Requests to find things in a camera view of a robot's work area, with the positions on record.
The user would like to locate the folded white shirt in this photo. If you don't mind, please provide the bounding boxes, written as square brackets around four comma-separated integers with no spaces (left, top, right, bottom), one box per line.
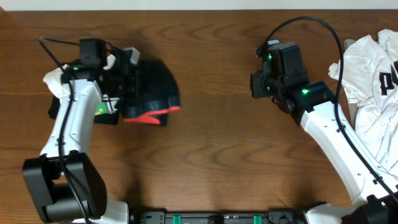
[42,54,121,118]

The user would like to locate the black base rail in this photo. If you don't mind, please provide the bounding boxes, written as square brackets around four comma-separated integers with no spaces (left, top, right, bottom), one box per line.
[135,210,307,224]

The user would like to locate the folded black garment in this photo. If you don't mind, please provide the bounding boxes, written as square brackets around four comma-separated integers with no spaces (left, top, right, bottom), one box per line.
[48,96,119,125]

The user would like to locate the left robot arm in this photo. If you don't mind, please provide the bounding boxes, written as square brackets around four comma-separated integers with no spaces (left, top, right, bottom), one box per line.
[22,44,140,223]

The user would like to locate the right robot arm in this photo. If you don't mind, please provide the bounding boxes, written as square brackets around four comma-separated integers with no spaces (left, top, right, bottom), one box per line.
[250,62,397,223]

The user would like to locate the black leggings with red waistband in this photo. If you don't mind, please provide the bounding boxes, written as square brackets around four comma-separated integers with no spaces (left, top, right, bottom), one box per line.
[121,59,181,126]

